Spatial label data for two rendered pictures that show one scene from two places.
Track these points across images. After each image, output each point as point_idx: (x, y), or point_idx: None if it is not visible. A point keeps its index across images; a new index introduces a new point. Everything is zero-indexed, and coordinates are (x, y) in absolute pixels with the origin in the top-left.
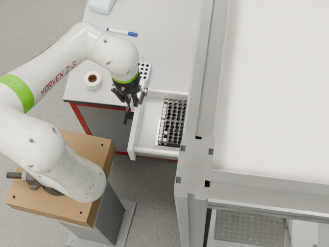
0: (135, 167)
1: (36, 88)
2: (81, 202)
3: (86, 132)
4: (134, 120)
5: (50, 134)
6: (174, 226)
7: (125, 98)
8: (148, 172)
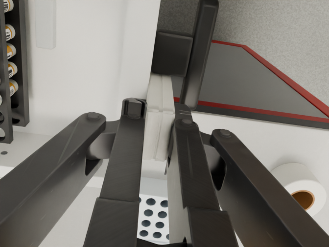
0: (183, 21)
1: None
2: None
3: (273, 67)
4: (147, 5)
5: None
6: None
7: (205, 168)
8: (164, 12)
